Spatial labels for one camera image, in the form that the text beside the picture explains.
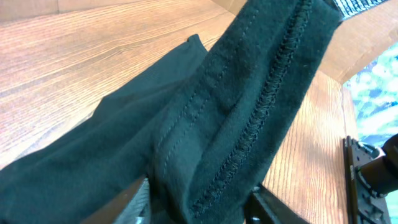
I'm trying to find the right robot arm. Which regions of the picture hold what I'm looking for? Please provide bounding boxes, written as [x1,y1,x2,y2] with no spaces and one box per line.
[343,135,397,224]

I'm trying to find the black t-shirt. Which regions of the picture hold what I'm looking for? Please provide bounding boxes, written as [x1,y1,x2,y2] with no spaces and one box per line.
[1,0,341,223]

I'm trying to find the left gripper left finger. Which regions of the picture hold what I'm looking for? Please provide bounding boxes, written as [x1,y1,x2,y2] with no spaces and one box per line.
[81,176,150,224]

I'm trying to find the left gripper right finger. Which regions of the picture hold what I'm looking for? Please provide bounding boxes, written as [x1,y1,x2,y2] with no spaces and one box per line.
[244,185,308,224]

